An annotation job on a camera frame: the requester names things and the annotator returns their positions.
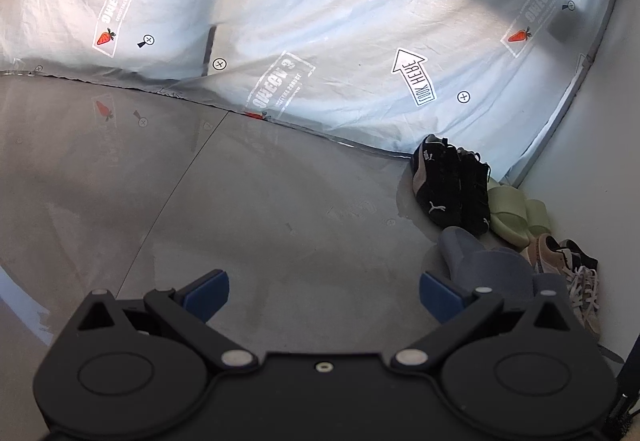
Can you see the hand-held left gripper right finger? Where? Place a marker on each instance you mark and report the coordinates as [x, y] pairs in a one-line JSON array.
[[440, 298]]

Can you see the light blue printed sheet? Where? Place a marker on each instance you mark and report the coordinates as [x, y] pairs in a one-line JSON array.
[[325, 21]]

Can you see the black sneaker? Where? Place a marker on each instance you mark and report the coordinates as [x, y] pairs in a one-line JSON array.
[[440, 181], [477, 191]]

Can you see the green slide sandal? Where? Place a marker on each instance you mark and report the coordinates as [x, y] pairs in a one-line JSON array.
[[539, 216], [507, 216]]

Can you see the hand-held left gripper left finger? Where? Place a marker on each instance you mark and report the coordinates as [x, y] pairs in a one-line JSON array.
[[207, 293]]

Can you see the grey slide sandal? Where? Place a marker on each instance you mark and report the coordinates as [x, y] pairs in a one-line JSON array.
[[495, 271]]

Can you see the beige laced sneaker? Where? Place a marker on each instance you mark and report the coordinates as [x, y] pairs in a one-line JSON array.
[[582, 301], [550, 248]]

